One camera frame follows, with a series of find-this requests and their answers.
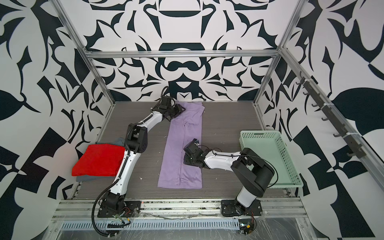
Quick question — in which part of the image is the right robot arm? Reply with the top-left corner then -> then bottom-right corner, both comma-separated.
184,139 -> 278,217

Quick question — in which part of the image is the white slotted cable duct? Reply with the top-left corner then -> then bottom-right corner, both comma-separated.
59,218 -> 241,231

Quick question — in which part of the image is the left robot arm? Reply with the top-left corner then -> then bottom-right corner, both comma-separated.
94,96 -> 186,218

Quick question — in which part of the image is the grey folded t shirt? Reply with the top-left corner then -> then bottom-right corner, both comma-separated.
75,137 -> 127,183

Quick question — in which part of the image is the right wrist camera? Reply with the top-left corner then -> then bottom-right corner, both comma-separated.
193,139 -> 200,146

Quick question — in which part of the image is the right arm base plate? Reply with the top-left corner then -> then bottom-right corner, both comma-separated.
221,199 -> 263,217

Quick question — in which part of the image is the small electronics board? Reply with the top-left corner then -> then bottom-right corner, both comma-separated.
239,218 -> 257,235

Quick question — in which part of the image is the black hook rack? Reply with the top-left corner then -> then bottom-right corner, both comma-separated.
297,72 -> 367,159

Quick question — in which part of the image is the green plastic basket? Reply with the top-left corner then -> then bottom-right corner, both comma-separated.
240,131 -> 304,189

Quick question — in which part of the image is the red folded t shirt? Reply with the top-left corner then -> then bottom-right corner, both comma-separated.
71,143 -> 126,177

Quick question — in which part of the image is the aluminium mounting rail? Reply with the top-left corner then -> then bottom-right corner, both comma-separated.
53,198 -> 308,220

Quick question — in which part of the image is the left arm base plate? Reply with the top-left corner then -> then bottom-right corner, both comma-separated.
97,201 -> 142,218

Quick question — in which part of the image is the purple t shirt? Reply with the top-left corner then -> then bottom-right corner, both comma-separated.
158,102 -> 205,189

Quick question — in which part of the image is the black corrugated cable hose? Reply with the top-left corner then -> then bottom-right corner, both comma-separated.
91,179 -> 131,238

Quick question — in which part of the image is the aluminium frame crossbar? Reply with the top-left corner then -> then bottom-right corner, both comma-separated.
85,50 -> 278,59

